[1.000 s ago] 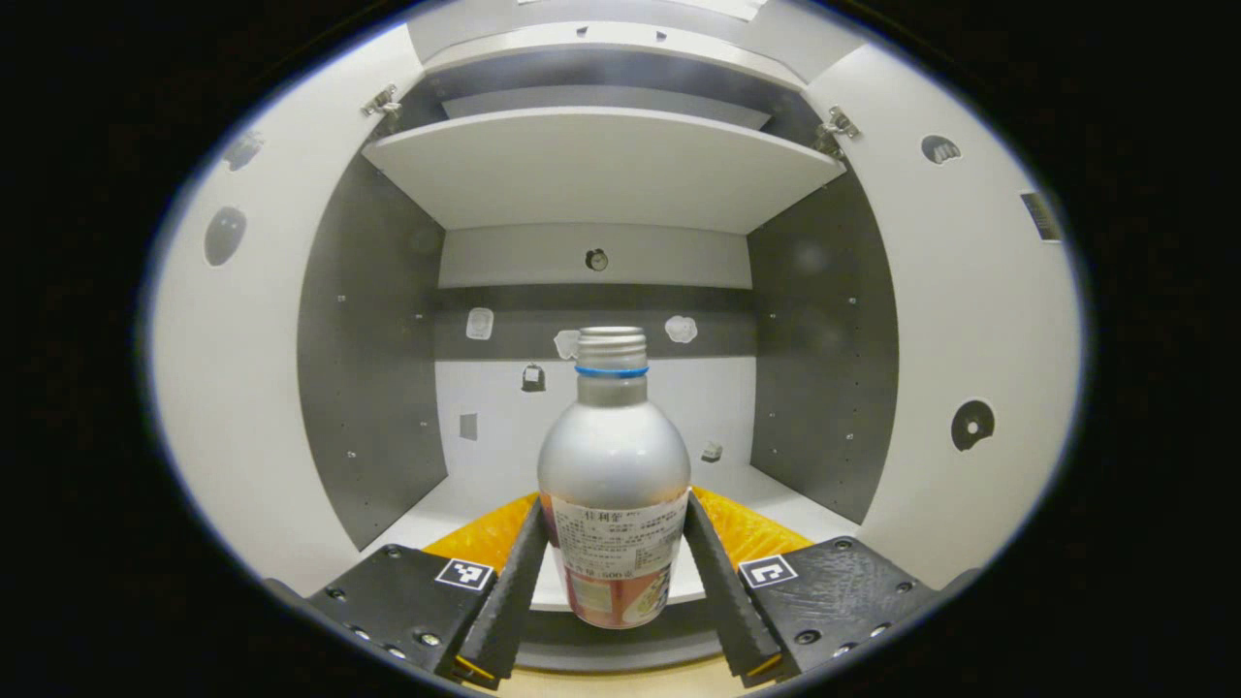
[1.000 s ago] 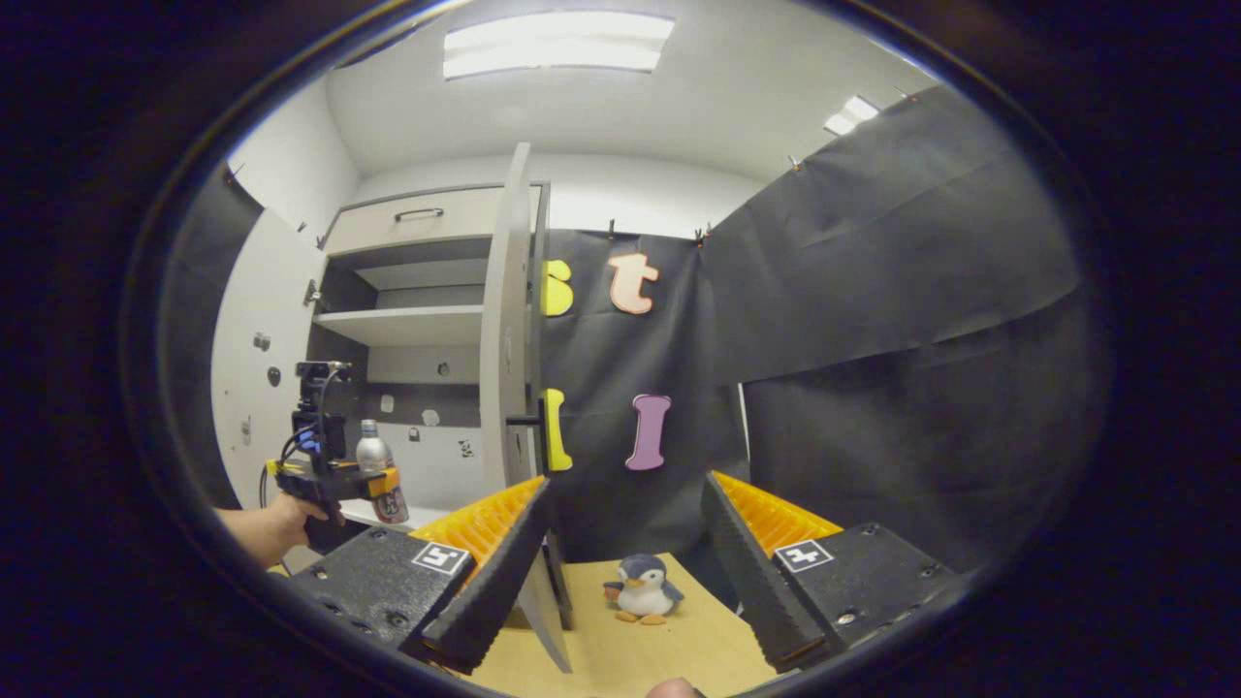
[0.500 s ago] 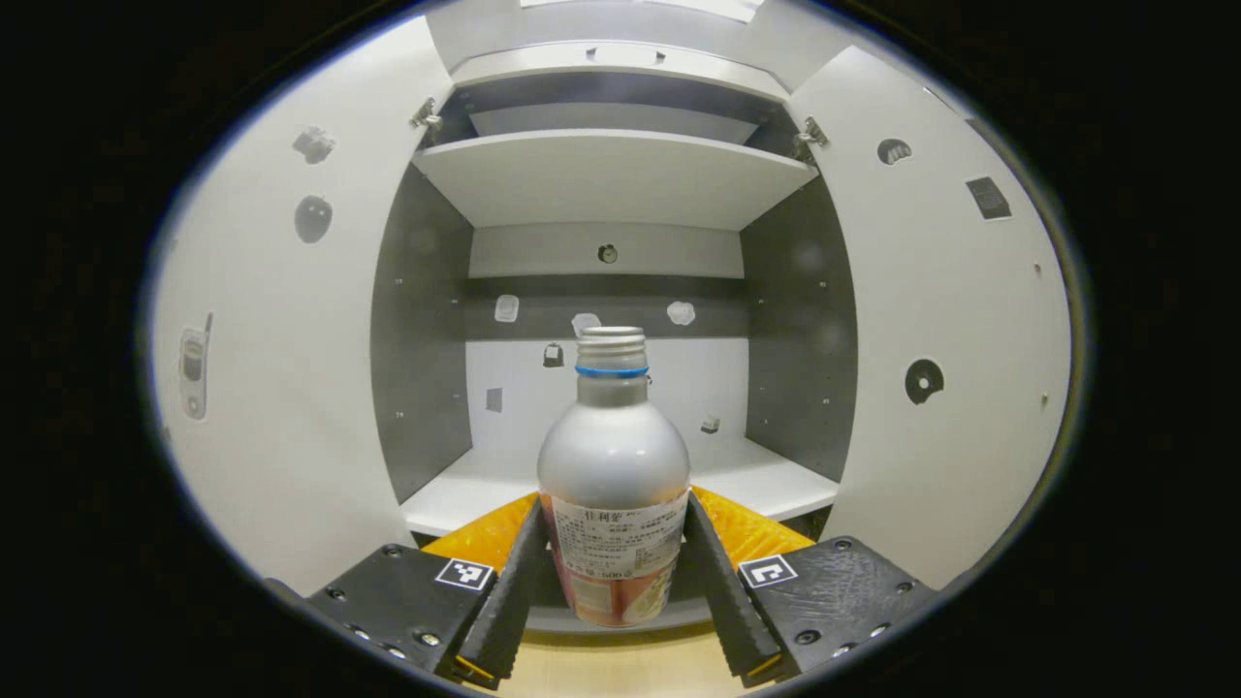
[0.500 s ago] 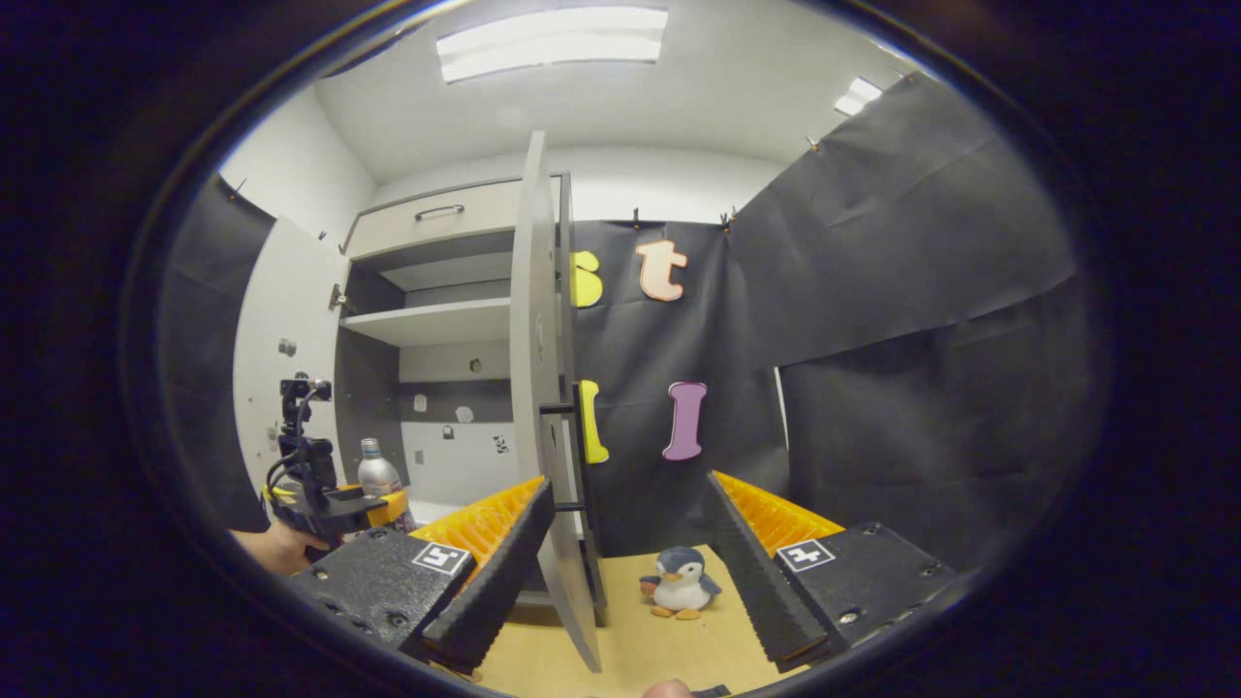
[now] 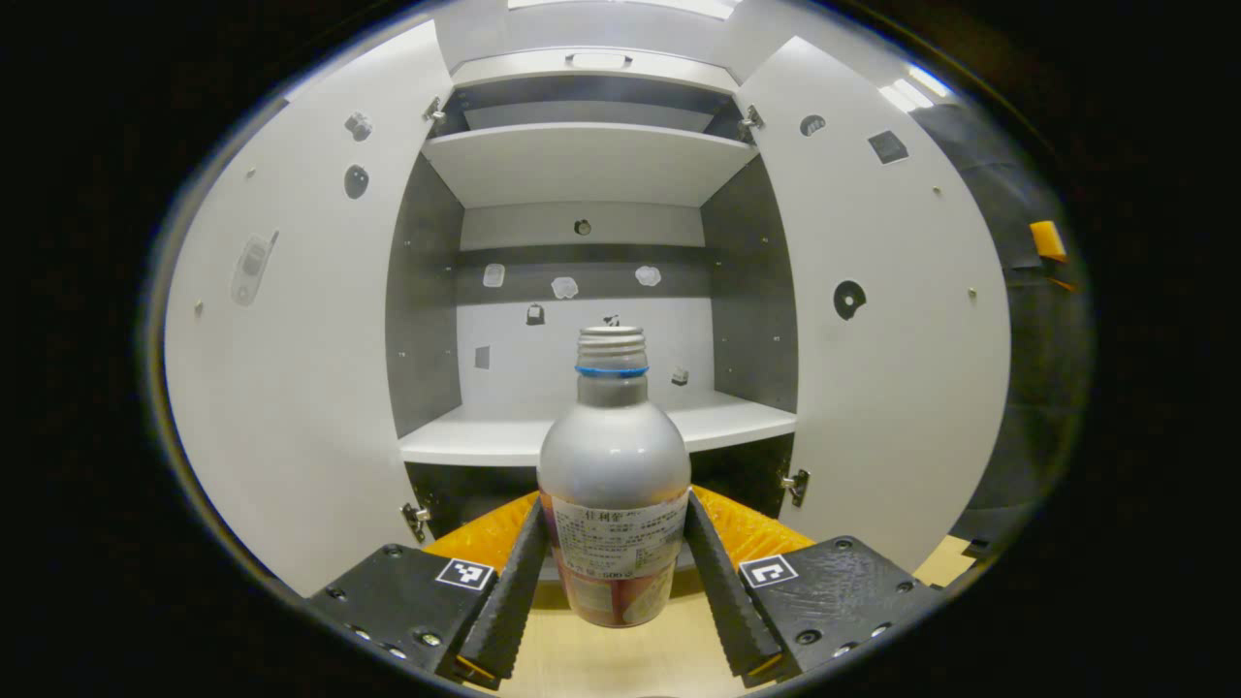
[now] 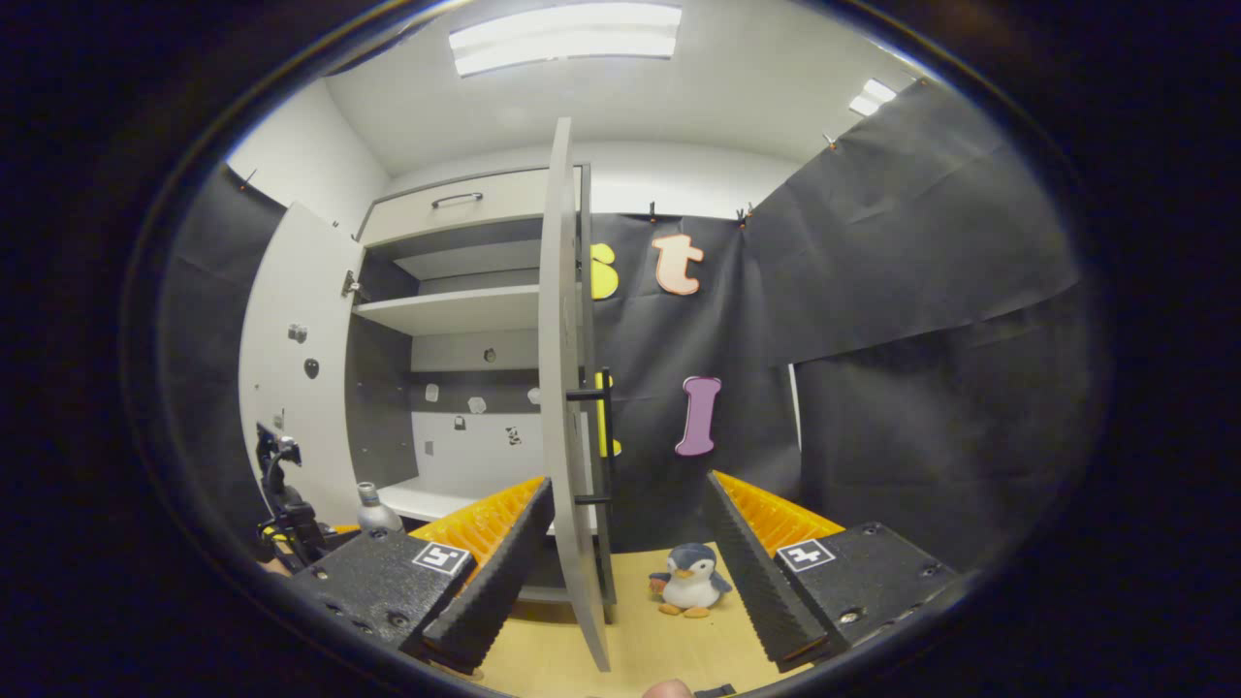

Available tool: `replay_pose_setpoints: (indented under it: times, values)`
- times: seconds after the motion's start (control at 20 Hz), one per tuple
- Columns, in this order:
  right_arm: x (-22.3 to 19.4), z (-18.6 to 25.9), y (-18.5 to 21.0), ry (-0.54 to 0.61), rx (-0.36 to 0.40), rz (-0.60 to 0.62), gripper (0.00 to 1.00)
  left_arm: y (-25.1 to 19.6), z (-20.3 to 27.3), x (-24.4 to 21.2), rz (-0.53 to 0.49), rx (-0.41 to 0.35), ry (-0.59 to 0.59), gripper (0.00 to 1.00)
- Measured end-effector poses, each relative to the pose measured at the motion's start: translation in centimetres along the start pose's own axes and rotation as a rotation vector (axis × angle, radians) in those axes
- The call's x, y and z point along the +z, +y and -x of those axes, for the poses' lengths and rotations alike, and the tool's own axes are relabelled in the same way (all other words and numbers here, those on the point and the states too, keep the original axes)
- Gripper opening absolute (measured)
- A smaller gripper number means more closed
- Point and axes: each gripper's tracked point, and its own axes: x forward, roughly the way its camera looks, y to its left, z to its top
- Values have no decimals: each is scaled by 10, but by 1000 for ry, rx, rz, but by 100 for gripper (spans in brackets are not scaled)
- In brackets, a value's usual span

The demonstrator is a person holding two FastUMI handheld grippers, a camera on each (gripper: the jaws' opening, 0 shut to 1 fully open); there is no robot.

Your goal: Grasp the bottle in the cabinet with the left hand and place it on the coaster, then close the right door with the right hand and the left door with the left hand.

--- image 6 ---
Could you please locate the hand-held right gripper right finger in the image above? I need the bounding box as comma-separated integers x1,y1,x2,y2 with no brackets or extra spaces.
701,470,961,675

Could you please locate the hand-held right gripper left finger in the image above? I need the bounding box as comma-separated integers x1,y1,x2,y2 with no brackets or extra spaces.
291,475,557,677

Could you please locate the silver bottle with pink label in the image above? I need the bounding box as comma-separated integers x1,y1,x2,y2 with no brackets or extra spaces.
355,482,405,534

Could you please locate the grey cabinet door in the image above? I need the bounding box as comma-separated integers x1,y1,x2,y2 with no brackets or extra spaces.
238,201,367,529
538,116,621,672

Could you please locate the grey cabinet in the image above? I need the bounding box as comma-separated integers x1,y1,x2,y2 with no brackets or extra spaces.
344,165,592,602

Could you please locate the grey cabinet drawer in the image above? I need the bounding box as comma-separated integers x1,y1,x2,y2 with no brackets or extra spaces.
359,167,583,248

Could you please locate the penguin plush toy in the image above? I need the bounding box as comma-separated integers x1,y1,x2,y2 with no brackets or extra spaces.
648,543,734,619

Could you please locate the small ceiling light panel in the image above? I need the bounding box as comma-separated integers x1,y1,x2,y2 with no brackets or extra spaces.
849,78,898,117

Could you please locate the large ceiling light panel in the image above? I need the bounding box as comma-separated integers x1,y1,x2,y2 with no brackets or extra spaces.
448,2,683,79

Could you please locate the black door handle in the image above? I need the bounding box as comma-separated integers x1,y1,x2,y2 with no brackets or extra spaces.
565,368,617,507

